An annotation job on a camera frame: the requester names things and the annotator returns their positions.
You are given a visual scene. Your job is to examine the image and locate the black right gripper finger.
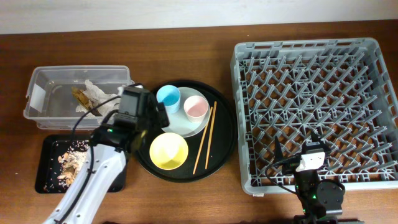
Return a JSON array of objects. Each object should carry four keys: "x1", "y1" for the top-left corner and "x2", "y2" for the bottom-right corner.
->
[
  {"x1": 309, "y1": 132, "x2": 330, "y2": 151},
  {"x1": 274, "y1": 136, "x2": 284, "y2": 162}
]

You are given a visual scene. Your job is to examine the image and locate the white round plate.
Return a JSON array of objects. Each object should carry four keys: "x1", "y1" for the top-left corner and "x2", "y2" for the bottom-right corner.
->
[{"x1": 162, "y1": 87, "x2": 210, "y2": 138}]

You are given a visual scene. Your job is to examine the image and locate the blue cup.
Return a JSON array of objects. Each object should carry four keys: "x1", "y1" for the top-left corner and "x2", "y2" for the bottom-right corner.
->
[{"x1": 156, "y1": 85, "x2": 181, "y2": 114}]

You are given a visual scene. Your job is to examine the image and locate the yellow bowl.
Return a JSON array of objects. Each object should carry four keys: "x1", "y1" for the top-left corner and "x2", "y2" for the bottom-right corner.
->
[{"x1": 149, "y1": 133, "x2": 188, "y2": 170}]

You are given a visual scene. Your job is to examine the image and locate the pink cup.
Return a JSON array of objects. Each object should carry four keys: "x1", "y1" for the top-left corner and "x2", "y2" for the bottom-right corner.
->
[{"x1": 183, "y1": 95, "x2": 209, "y2": 123}]

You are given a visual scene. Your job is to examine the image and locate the white paper napkin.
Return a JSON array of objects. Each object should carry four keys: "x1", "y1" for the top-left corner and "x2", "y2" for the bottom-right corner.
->
[{"x1": 82, "y1": 80, "x2": 121, "y2": 116}]

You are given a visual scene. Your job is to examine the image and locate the brown wrapper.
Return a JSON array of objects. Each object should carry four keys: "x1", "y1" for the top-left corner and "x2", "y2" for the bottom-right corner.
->
[{"x1": 71, "y1": 86, "x2": 101, "y2": 116}]

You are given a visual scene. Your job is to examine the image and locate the food scraps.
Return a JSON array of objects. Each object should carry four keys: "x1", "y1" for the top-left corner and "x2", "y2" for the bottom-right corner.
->
[{"x1": 42, "y1": 140, "x2": 90, "y2": 193}]

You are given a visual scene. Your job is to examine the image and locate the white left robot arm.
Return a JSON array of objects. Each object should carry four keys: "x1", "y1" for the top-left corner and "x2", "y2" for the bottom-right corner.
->
[{"x1": 46, "y1": 84, "x2": 190, "y2": 223}]

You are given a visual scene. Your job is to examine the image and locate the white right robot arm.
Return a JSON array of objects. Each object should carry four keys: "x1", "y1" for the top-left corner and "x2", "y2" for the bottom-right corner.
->
[{"x1": 282, "y1": 133, "x2": 345, "y2": 223}]

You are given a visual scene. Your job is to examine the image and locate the grey plastic dishwasher rack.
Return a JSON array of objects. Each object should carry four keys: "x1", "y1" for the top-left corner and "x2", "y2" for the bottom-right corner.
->
[{"x1": 231, "y1": 38, "x2": 397, "y2": 197}]

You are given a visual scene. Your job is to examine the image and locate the clear plastic waste bin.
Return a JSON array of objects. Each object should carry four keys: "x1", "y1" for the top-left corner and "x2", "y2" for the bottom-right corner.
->
[{"x1": 23, "y1": 65, "x2": 134, "y2": 130}]

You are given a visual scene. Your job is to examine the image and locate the black round tray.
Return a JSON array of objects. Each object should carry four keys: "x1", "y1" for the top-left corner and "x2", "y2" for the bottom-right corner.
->
[{"x1": 135, "y1": 80, "x2": 238, "y2": 183}]

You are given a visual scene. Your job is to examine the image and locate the black rectangular tray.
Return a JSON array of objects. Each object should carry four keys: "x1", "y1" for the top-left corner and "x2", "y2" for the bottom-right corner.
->
[{"x1": 34, "y1": 134, "x2": 127, "y2": 194}]

